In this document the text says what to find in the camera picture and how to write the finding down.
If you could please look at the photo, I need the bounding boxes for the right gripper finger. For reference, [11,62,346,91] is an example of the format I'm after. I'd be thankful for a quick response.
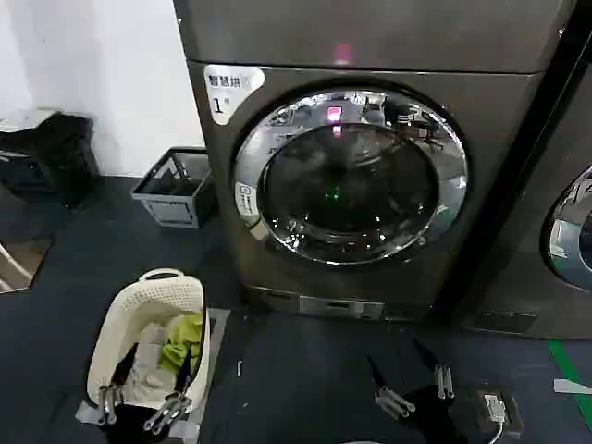
[412,337,455,400]
[367,354,416,420]

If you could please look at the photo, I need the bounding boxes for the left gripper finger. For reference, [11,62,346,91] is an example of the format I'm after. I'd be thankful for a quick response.
[143,347,192,435]
[94,342,140,426]

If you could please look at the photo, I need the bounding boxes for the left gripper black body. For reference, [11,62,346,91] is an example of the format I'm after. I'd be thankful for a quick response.
[102,402,201,444]

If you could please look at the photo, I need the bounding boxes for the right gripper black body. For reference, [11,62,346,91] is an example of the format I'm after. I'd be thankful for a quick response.
[406,384,473,444]

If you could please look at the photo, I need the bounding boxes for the white garment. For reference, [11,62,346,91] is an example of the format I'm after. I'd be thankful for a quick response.
[129,323,175,401]

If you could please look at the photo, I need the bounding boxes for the green garment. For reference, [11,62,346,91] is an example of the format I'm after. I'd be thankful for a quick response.
[158,313,204,371]

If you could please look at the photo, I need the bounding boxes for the white perforated laundry basket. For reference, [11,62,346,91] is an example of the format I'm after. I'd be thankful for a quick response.
[86,267,212,415]

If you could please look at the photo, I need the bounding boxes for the green floor tape strip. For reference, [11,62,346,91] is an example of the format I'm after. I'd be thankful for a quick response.
[548,339,582,394]

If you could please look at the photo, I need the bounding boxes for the grey dryer with label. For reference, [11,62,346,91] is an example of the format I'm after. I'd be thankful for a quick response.
[455,0,592,341]

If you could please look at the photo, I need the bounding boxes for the white floor tape piece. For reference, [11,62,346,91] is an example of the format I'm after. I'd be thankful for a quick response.
[553,377,592,395]

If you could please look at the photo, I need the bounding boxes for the grey plastic crate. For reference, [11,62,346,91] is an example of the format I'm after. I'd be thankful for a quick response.
[131,146,216,228]

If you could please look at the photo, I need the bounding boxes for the round door with white label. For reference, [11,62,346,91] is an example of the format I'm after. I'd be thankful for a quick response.
[540,166,592,292]

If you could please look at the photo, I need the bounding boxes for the small white door sticker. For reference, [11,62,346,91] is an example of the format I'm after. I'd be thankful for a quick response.
[234,180,260,218]

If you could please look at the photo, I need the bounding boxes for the round chrome glass dryer door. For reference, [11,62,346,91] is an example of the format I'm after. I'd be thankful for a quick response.
[232,82,468,265]

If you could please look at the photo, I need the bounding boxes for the white number sticker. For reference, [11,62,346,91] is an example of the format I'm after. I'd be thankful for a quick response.
[203,63,265,126]

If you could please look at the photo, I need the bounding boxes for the grey front-load dryer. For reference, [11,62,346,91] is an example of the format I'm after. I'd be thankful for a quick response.
[173,0,577,325]

